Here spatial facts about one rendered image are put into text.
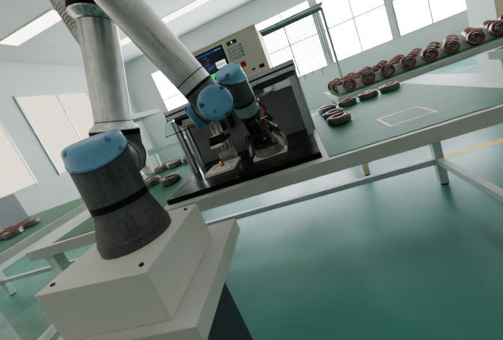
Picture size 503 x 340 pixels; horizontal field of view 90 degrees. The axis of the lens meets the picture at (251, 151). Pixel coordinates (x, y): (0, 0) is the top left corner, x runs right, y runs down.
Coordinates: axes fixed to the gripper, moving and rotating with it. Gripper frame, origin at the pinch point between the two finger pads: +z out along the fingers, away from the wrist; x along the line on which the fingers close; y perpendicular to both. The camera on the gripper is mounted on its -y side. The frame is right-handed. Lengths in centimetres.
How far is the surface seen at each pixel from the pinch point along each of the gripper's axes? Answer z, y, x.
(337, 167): 6.6, 11.6, 20.5
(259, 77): -6.9, -39.1, 2.0
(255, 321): 75, 37, -38
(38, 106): 60, -383, -474
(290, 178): 6.1, 11.1, 4.4
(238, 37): -22, -52, -1
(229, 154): 19.9, -25.3, -25.9
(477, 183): 78, -8, 88
